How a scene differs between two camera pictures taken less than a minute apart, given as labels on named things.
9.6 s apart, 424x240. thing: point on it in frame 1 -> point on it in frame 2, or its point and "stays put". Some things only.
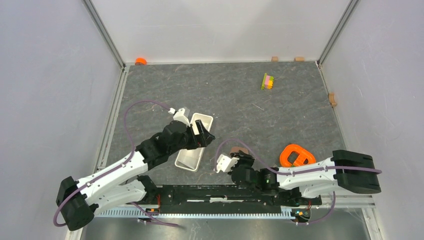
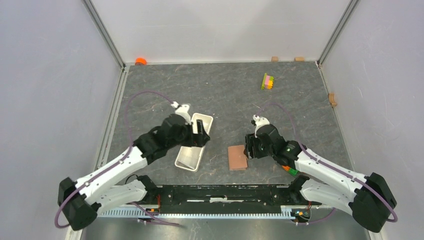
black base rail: x=225 y=199 stays put
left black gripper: x=202 y=139 stays put
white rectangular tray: x=190 y=159 stays put
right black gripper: x=244 y=157 -> x=250 y=140
